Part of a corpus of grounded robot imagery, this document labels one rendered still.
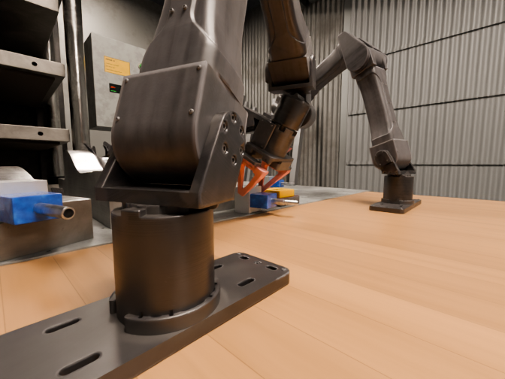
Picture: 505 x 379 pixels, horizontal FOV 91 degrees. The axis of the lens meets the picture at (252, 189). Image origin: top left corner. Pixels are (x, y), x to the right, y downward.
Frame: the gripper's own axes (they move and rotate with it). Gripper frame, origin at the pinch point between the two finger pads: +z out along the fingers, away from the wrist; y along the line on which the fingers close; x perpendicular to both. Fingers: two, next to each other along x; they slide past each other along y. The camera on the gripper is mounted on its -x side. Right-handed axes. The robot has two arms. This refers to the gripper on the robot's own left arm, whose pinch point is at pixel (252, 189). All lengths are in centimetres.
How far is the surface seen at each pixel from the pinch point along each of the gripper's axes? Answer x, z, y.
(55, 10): -111, -11, -2
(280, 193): 2.5, 0.6, -9.9
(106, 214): -9.8, 8.7, 23.5
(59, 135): -85, 29, 1
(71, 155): -37.5, 12.7, 17.2
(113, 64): -103, 0, -23
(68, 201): -7.4, 3.4, 30.4
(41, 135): -86, 30, 6
